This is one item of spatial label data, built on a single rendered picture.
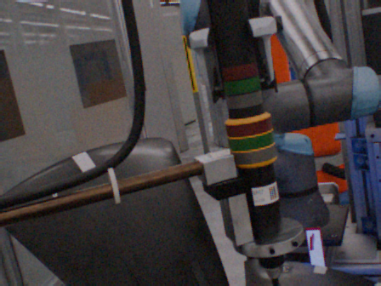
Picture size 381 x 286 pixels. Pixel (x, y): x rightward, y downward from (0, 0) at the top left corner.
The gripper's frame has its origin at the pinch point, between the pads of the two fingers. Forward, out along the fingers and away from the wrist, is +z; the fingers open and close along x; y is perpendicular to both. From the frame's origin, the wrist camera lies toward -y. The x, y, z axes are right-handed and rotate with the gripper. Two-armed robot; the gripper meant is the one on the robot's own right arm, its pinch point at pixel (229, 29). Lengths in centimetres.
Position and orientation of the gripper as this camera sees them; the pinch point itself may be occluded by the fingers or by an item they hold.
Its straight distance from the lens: 44.4
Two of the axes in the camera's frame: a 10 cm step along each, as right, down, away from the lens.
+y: 1.9, 9.7, 1.8
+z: -1.3, 2.1, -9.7
